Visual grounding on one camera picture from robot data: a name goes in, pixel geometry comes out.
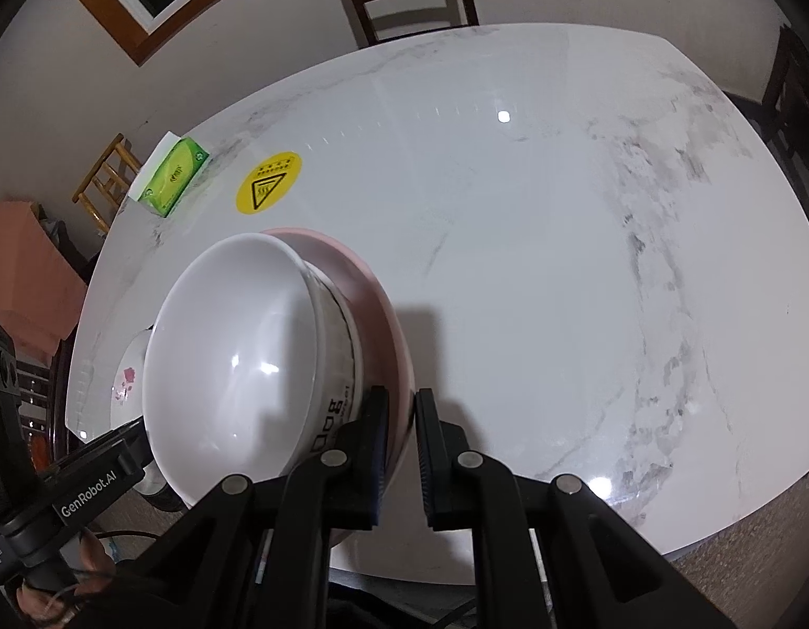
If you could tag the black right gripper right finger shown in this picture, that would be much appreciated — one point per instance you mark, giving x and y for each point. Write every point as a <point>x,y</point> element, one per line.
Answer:
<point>465,490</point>

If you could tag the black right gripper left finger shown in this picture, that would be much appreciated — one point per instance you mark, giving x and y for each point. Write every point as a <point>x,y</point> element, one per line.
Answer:
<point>340,489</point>

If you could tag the white ceramic bowl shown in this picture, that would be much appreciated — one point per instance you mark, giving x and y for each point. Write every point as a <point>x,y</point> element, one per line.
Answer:
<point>254,363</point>

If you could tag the person's left hand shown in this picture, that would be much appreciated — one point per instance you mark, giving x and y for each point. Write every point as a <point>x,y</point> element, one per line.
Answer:
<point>95,571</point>

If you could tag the white plate with pink flower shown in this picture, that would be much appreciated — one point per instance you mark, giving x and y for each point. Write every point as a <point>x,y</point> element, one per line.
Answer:
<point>126,404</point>

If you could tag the orange cloth covered furniture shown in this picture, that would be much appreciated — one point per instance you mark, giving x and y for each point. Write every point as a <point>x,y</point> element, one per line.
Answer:
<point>41,296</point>

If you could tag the yellow round warning sticker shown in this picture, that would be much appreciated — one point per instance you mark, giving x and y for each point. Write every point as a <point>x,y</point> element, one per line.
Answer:
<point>268,183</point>

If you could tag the green tissue pack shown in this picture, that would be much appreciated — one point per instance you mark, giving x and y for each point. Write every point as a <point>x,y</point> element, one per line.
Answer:
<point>162,179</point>

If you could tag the light wooden chair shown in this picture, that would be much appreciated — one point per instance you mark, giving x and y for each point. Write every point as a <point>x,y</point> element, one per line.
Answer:
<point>102,190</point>

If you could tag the dark wooden chair right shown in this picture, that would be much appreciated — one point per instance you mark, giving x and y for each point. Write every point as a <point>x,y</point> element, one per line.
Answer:
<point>781,117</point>

